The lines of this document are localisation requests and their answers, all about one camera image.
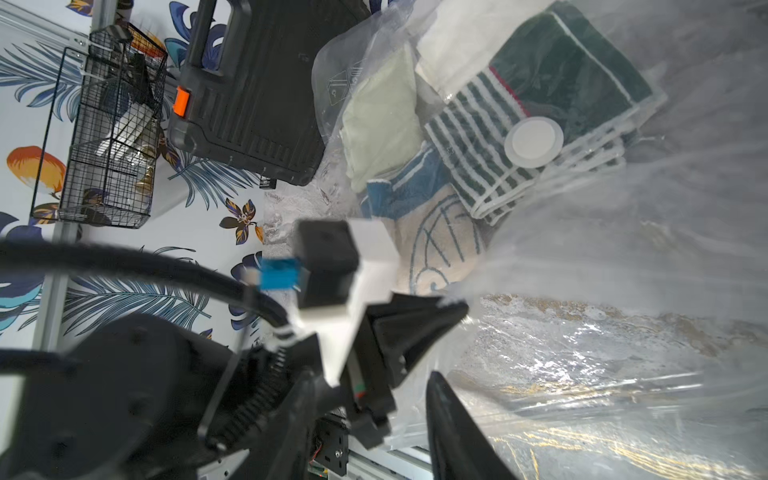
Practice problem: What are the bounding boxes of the white round bag valve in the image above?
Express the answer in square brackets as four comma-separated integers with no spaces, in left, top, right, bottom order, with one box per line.
[504,116,564,169]

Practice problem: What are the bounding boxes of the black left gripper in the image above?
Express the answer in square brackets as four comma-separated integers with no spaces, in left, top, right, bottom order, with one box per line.
[315,294,469,450]

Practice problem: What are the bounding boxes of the black plastic tool case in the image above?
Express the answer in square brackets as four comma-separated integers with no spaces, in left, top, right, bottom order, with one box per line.
[167,1,370,186]

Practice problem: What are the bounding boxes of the black wire basket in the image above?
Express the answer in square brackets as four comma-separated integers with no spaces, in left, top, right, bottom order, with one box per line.
[29,23,168,229]

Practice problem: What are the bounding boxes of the cream and teal towel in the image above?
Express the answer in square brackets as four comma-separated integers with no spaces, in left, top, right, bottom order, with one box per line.
[359,142,484,296]

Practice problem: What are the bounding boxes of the white towel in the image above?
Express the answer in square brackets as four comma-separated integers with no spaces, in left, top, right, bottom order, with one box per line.
[416,0,550,100]

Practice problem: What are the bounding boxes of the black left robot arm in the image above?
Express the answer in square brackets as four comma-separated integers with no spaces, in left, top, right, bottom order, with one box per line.
[1,239,469,479]

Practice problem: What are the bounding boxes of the aluminium front rail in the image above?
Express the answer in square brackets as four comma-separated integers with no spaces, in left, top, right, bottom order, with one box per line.
[197,439,433,480]

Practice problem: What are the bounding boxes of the green striped towel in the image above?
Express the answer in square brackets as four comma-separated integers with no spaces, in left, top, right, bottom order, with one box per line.
[425,1,665,225]

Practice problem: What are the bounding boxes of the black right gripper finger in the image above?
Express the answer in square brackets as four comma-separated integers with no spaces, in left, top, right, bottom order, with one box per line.
[426,371,516,480]

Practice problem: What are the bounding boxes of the clear plastic vacuum bag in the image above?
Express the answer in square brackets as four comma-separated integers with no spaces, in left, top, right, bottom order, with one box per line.
[267,1,767,479]

